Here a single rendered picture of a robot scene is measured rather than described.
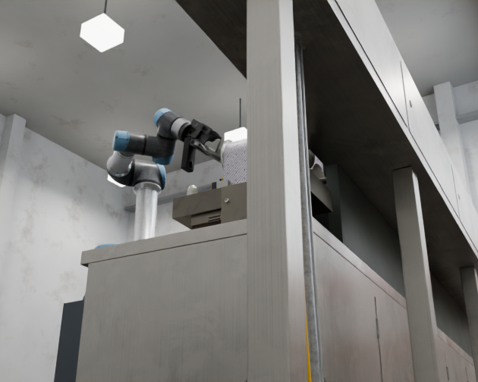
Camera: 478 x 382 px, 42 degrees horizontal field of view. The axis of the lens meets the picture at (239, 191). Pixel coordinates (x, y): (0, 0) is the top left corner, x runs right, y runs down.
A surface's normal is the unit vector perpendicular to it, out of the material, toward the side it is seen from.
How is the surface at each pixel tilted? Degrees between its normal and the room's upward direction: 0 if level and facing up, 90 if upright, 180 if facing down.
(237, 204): 90
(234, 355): 90
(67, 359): 90
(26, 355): 90
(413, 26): 180
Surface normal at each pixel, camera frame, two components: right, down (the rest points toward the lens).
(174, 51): 0.00, 0.91
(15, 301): 0.84, -0.22
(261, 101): -0.48, -0.37
